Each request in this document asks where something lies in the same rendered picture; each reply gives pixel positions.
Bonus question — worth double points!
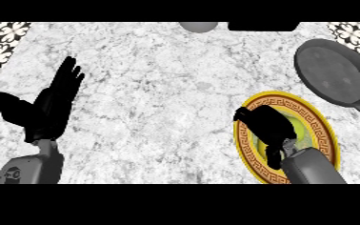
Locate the grey round object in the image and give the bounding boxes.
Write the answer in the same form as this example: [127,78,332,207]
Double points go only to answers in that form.
[177,22,220,34]

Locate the dark grey pan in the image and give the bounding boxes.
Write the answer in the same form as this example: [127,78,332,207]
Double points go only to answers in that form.
[292,38,360,113]

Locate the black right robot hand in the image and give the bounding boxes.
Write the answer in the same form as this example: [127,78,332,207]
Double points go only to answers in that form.
[232,104,298,171]

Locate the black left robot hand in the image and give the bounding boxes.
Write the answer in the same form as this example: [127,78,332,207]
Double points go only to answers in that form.
[0,55,87,144]

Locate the yellow patterned plate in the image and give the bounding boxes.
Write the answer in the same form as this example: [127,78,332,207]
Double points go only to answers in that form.
[232,91,342,185]

